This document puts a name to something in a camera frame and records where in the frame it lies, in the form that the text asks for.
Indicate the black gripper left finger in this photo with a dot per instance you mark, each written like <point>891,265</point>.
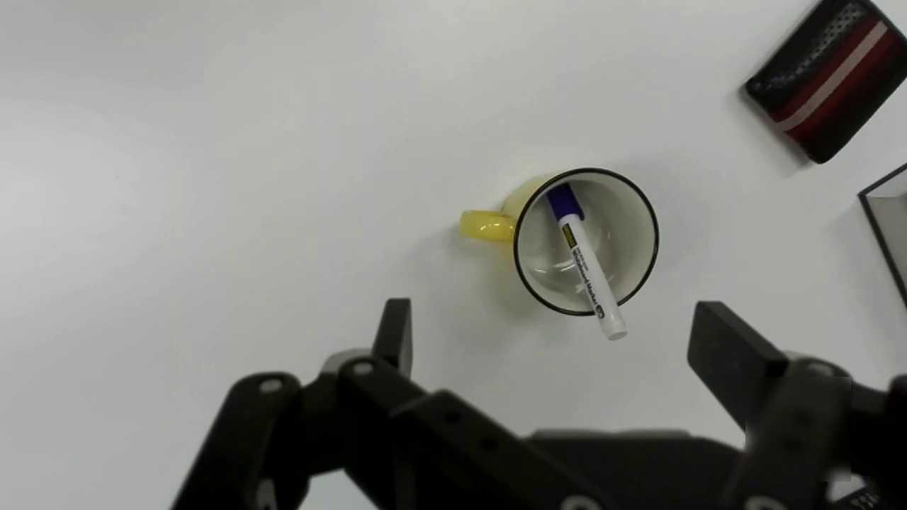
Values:
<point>398,433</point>

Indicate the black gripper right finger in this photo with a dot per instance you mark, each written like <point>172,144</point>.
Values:
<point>738,364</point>

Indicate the white marker with blue cap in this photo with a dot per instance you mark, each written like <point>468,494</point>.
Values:
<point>586,259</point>

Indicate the yellow enamel mug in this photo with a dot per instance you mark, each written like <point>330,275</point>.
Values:
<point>627,222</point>

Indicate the dark blue hardcover book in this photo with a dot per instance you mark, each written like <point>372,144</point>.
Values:
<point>895,228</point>

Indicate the small black box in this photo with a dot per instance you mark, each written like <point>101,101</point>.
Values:
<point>827,81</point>

